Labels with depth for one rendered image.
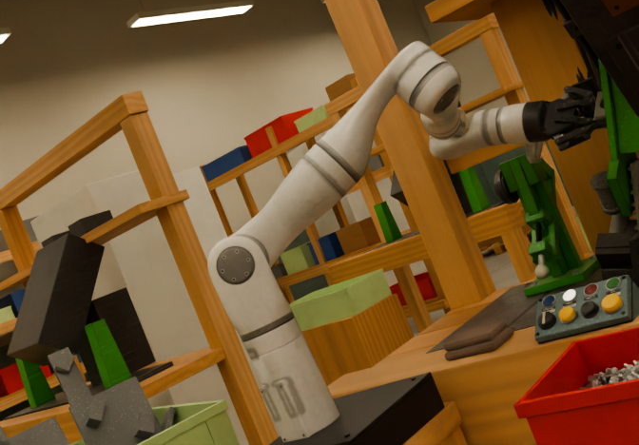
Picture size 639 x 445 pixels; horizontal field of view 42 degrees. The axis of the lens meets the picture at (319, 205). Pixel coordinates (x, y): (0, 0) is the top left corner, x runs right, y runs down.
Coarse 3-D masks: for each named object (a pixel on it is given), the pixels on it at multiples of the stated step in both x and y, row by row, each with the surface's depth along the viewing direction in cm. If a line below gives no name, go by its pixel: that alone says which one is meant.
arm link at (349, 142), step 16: (416, 48) 132; (400, 64) 131; (416, 64) 131; (432, 64) 130; (384, 80) 132; (400, 80) 132; (416, 80) 130; (368, 96) 132; (384, 96) 134; (400, 96) 134; (352, 112) 132; (368, 112) 132; (336, 128) 132; (352, 128) 131; (368, 128) 132; (320, 144) 132; (336, 144) 131; (352, 144) 131; (368, 144) 133; (336, 160) 130; (352, 160) 130; (368, 160) 134; (352, 176) 132
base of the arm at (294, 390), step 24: (264, 336) 128; (288, 336) 129; (264, 360) 129; (288, 360) 128; (312, 360) 131; (264, 384) 130; (288, 384) 128; (312, 384) 129; (288, 408) 128; (312, 408) 128; (336, 408) 132; (288, 432) 130; (312, 432) 128
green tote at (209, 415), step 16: (224, 400) 154; (160, 416) 179; (176, 416) 172; (192, 416) 150; (208, 416) 152; (224, 416) 154; (176, 432) 148; (192, 432) 150; (208, 432) 152; (224, 432) 153
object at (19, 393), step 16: (0, 240) 763; (32, 240) 753; (0, 256) 721; (0, 304) 752; (16, 304) 729; (0, 320) 715; (16, 368) 713; (48, 368) 730; (0, 384) 711; (16, 384) 709; (48, 384) 717; (0, 400) 691; (16, 400) 695
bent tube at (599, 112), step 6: (600, 96) 145; (600, 102) 145; (600, 108) 144; (594, 114) 144; (600, 114) 143; (612, 216) 146; (618, 216) 145; (612, 222) 145; (618, 222) 144; (624, 222) 144; (612, 228) 144; (618, 228) 143; (624, 228) 143
